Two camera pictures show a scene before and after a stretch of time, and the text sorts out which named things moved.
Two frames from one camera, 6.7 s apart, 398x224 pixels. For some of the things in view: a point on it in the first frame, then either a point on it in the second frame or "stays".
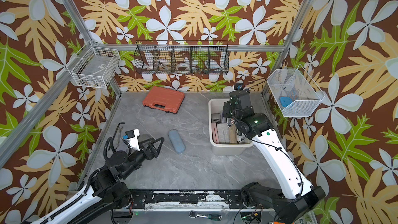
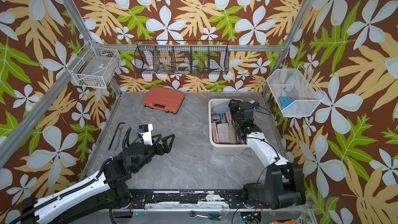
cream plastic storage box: (217, 105) stays
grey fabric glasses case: (215, 117) stays
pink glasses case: (215, 133) stays
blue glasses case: (176, 140) to (222, 109)
